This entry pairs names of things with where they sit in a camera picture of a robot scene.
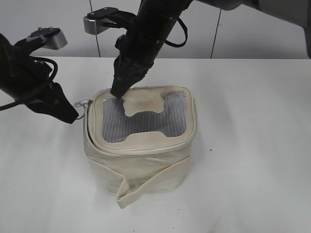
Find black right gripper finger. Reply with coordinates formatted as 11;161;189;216
111;57;135;98
125;62;154;91

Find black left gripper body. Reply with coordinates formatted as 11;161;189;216
12;60;58;106

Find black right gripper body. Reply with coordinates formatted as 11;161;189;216
114;14;177;72

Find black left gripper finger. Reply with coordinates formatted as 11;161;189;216
47;83;78;114
26;102;79;124

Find silver ring zipper pull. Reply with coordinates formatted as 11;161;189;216
73;99;93;120

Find cream fabric zipper bag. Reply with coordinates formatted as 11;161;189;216
82;86;198;209

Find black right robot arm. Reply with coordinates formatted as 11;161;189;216
111;0;311;98

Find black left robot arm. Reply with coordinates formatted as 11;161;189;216
0;28;79;124

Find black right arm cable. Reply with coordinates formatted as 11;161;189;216
165;17;189;48

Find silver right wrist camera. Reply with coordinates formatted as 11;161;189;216
83;7;136;35

